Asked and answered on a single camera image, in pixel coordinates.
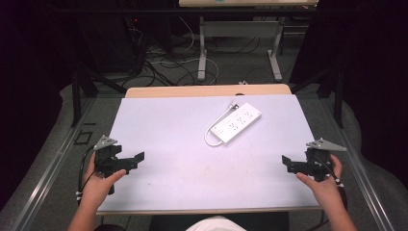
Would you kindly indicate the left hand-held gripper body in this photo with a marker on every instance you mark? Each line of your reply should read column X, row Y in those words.
column 107, row 160

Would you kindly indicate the black metal stand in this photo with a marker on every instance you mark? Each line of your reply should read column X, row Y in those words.
column 336, row 93
column 77, row 96

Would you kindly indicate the person's right hand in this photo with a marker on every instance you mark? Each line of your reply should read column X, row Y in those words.
column 324, row 189

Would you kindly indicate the white power strip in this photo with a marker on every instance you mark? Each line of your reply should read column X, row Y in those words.
column 236, row 123

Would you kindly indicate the person's white clothing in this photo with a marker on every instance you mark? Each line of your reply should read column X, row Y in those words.
column 216, row 224

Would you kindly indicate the white desk with metal legs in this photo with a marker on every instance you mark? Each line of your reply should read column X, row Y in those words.
column 240, row 29

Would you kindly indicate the person's left hand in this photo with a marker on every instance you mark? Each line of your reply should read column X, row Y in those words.
column 97, row 187

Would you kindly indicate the aluminium floor rail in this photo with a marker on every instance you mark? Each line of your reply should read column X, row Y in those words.
column 359, row 173
column 48, row 173

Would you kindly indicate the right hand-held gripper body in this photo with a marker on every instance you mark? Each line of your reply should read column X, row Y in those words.
column 316, row 160

